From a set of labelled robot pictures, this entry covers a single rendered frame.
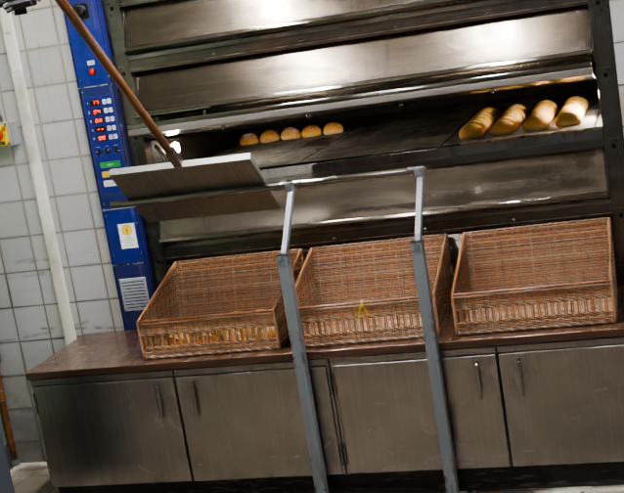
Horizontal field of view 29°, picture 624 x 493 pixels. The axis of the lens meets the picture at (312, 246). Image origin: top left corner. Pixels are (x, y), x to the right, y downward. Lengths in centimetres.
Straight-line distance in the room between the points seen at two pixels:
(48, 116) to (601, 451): 256
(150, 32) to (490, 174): 145
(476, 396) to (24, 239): 210
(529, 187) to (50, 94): 198
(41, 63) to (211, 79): 73
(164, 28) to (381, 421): 175
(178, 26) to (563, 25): 148
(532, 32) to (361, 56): 65
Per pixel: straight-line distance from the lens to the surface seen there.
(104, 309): 527
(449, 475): 440
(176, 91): 495
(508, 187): 468
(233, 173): 446
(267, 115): 468
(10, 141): 521
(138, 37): 498
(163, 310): 489
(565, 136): 464
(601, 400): 430
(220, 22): 485
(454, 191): 471
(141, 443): 476
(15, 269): 540
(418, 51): 468
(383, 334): 438
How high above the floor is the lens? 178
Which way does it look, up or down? 11 degrees down
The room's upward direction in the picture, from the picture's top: 9 degrees counter-clockwise
